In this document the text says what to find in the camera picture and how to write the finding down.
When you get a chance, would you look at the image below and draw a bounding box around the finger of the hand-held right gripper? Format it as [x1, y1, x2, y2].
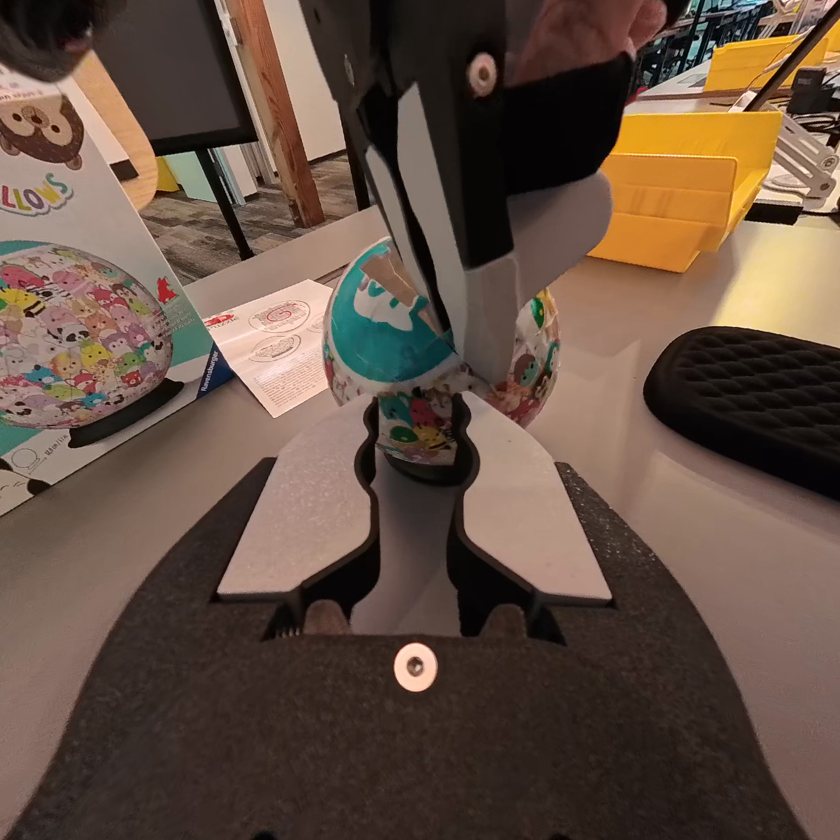
[394, 84, 527, 385]
[363, 144, 457, 342]

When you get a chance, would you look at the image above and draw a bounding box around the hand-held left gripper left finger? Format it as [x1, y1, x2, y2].
[217, 392, 383, 601]

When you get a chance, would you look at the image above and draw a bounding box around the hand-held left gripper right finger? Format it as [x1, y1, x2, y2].
[449, 390, 614, 603]

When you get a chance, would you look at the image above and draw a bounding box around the colourful puzzle ball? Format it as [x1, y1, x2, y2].
[323, 236, 564, 468]

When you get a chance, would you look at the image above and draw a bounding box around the black ball stand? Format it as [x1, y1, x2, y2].
[377, 453, 473, 487]

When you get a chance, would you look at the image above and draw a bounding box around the puzzle ball box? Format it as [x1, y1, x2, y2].
[0, 72, 237, 516]

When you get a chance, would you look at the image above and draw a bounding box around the person's right hand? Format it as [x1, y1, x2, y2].
[518, 0, 664, 86]

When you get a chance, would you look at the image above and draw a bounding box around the white instruction sheet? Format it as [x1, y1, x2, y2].
[205, 279, 336, 419]

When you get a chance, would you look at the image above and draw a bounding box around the yellow storage bin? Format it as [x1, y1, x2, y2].
[613, 110, 785, 253]
[587, 154, 739, 273]
[702, 33, 831, 93]

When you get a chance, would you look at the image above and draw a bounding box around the black display panel on stand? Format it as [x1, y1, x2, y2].
[92, 0, 258, 260]

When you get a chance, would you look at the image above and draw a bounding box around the black padded wrist rest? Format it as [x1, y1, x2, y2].
[643, 326, 840, 503]

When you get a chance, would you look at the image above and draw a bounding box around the light wooden panel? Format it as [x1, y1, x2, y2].
[72, 52, 160, 212]

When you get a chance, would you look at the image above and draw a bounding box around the black power adapter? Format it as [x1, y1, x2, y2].
[786, 66, 829, 114]

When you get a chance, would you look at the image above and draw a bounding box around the dark fuzzy cloth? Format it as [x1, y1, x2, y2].
[0, 0, 99, 83]

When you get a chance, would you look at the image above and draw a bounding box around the wooden post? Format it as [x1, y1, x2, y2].
[226, 0, 327, 229]

